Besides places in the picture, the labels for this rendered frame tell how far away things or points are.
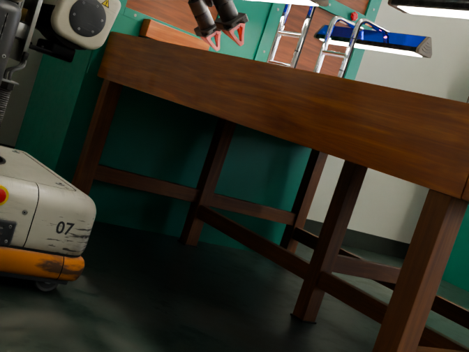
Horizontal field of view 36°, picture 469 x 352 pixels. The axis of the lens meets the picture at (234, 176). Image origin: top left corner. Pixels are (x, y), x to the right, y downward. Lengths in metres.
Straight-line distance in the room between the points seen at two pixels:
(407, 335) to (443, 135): 0.41
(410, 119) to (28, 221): 0.94
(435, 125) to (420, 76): 3.66
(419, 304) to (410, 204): 3.91
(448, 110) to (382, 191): 3.66
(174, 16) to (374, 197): 2.52
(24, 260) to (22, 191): 0.18
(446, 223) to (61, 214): 0.94
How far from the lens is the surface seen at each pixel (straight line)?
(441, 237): 1.50
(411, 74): 5.13
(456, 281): 5.07
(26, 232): 1.86
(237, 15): 2.28
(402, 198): 5.33
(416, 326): 1.54
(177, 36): 3.00
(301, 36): 2.72
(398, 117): 1.61
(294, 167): 3.58
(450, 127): 1.52
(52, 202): 1.86
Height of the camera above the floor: 0.59
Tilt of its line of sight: 4 degrees down
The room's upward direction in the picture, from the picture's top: 18 degrees clockwise
